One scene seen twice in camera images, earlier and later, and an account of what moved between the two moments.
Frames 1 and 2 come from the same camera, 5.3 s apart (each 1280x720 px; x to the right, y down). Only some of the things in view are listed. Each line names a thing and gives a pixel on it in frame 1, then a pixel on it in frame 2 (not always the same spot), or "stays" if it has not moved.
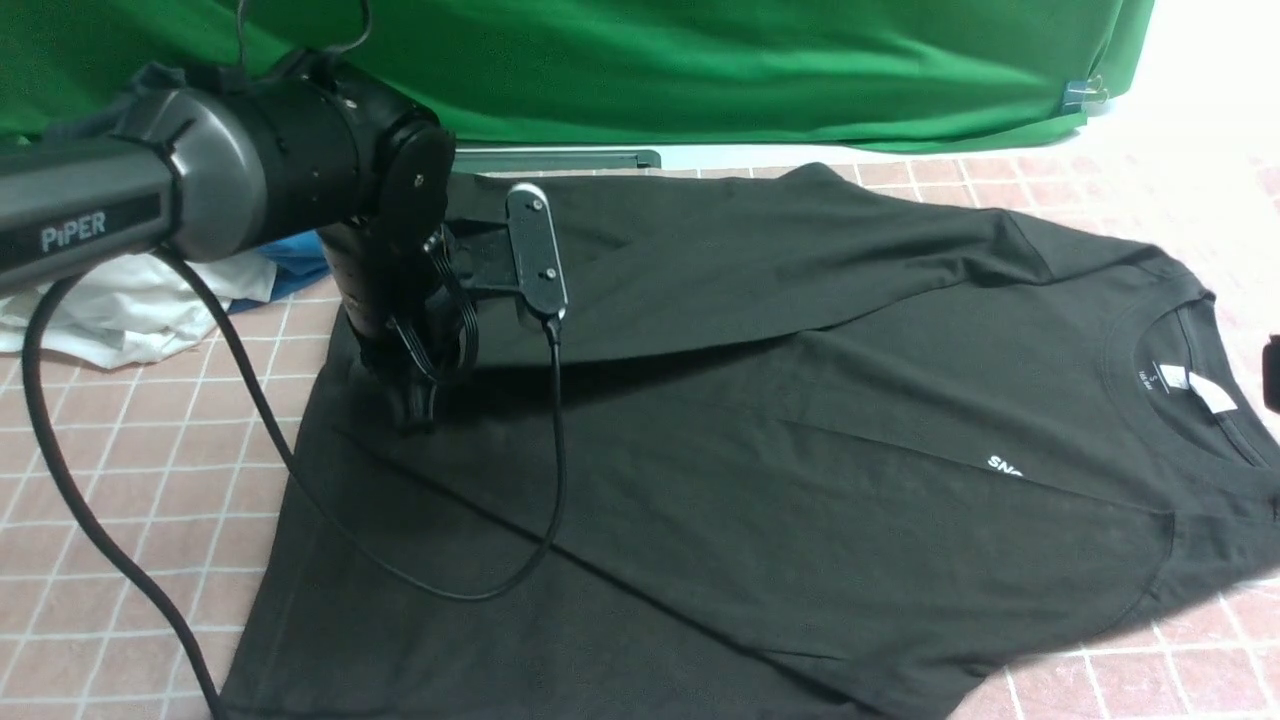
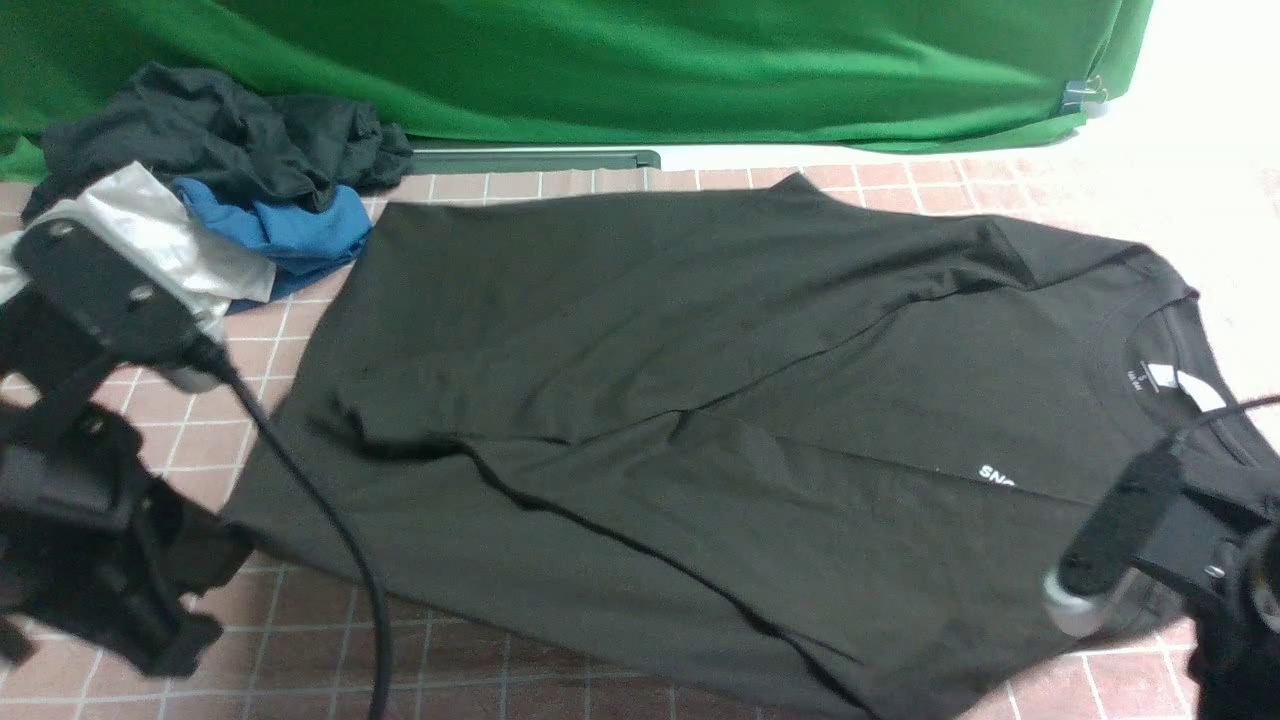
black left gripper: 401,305 → 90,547
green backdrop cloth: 634,73 stays
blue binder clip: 1078,93 stays
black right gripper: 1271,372 → 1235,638
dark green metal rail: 506,161 stays
